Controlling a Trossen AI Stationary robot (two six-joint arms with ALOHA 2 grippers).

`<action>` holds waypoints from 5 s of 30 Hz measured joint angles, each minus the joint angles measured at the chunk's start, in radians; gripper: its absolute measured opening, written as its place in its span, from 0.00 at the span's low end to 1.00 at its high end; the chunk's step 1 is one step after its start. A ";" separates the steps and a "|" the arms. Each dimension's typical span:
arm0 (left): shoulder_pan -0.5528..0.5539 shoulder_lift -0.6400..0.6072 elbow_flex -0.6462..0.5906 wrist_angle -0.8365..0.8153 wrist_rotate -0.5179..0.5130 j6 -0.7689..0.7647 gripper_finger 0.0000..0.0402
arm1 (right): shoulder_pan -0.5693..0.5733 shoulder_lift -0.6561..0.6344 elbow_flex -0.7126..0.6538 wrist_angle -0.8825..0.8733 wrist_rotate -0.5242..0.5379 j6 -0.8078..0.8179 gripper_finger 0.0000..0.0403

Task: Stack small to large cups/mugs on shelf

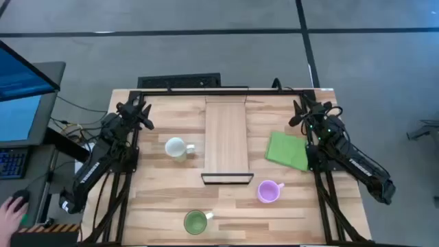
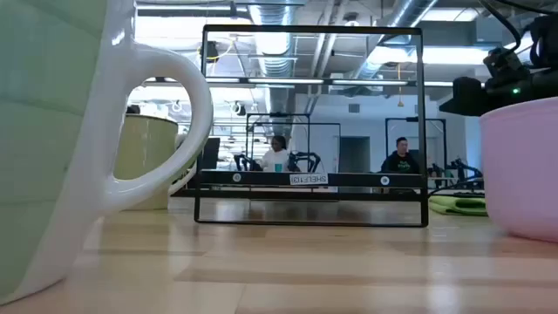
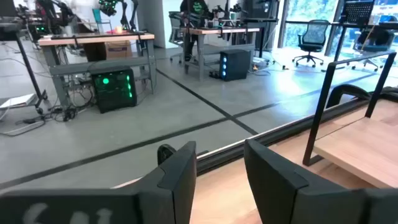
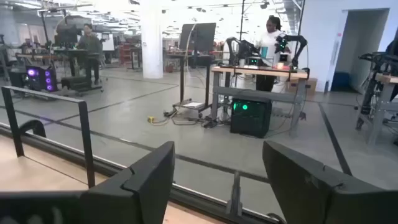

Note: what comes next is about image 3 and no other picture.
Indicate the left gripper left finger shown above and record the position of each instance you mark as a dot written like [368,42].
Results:
[93,208]

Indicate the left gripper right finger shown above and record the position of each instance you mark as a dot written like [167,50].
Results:
[295,202]

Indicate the black background robot arm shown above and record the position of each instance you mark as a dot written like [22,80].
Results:
[109,7]
[228,15]

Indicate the computer tower green lights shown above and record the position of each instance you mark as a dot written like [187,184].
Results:
[113,93]

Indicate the black curved chair back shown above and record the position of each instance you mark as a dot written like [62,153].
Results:
[345,88]

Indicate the white flat board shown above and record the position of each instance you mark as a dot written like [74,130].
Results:
[18,100]

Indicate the computer tower blue lights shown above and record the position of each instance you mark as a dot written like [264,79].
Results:
[237,65]

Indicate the black power strip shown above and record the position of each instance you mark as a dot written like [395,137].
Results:
[214,74]

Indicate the black tripod stand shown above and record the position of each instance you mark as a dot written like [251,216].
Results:
[29,68]

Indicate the brown cardboard box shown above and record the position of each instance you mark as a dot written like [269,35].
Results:
[118,49]

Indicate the black mesh office chair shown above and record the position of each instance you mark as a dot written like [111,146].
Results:
[373,42]
[314,35]

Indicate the wooden-top desk grey legs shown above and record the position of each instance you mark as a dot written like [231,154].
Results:
[93,39]
[224,30]

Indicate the black desk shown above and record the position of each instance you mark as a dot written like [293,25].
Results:
[258,20]

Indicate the teal chair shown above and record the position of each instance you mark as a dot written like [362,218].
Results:
[97,15]

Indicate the black perforated panel stand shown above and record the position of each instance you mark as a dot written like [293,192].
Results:
[357,12]

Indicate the person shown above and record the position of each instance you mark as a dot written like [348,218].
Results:
[196,7]

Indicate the black frame wooden shelf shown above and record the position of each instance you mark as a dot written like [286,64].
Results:
[357,149]

